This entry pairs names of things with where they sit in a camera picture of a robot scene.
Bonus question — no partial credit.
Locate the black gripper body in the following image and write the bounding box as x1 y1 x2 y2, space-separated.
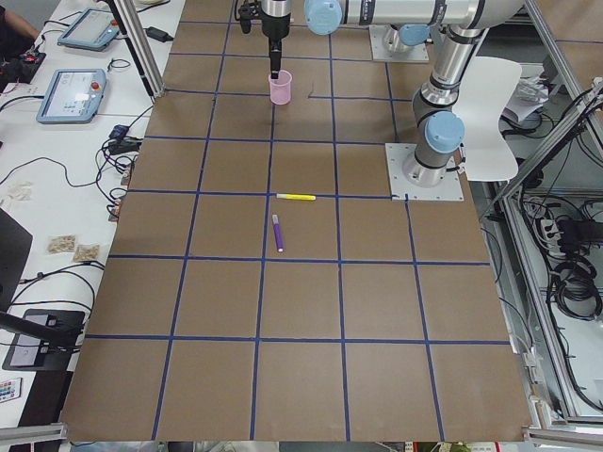
260 0 291 39

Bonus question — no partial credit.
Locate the purple marker pen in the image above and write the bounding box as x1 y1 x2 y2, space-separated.
271 214 285 252

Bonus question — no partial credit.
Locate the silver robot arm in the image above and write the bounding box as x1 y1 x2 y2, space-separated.
304 1 524 187
250 1 433 80

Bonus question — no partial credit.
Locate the pink mesh cup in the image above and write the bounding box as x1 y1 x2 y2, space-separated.
268 70 293 105

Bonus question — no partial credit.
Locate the black power adapter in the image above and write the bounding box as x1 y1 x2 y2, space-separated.
145 26 173 42

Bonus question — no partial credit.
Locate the yellow highlighter pen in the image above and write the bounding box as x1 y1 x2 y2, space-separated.
275 193 317 202

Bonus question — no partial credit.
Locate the blue teach pendant far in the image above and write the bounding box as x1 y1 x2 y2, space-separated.
57 8 120 52

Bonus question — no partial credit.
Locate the blue teach pendant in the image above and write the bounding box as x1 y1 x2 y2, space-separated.
36 69 106 124
57 8 120 52

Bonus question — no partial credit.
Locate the blue teach pendant near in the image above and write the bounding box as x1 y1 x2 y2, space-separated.
36 69 106 124

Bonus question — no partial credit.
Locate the white plastic chair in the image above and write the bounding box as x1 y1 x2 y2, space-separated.
452 56 522 182

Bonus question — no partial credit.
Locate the black monitor stand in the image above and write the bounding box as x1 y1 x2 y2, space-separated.
1 211 85 371

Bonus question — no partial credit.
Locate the white remote control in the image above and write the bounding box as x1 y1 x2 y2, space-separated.
0 377 23 404

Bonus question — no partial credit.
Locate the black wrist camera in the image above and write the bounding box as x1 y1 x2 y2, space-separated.
236 0 261 34

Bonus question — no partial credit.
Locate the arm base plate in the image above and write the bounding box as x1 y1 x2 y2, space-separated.
368 24 431 63
385 143 464 202

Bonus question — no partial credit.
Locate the aluminium frame post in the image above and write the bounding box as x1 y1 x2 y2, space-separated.
106 0 165 99

